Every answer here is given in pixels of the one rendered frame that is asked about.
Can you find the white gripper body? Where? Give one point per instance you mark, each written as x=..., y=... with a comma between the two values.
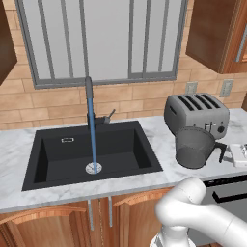
x=240, y=155

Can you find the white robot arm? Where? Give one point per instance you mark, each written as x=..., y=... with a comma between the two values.
x=193, y=212

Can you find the black sink basin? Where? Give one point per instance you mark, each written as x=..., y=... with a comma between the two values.
x=122, y=144

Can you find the blue water stream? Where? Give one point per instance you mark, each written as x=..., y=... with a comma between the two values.
x=93, y=141

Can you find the dark grey sink faucet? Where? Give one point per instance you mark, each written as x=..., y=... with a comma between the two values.
x=89, y=96

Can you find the grey four-slot toaster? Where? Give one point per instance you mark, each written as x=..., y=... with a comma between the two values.
x=196, y=111

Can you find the brown wooden cupboard door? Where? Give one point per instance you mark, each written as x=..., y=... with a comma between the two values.
x=135, y=218
x=41, y=228

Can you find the grey framed window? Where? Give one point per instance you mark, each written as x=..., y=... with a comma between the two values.
x=103, y=38

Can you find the grey wall outlet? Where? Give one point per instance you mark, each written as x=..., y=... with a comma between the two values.
x=226, y=88
x=191, y=87

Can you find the dark brown wall cupboard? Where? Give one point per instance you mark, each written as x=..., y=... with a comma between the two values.
x=5, y=45

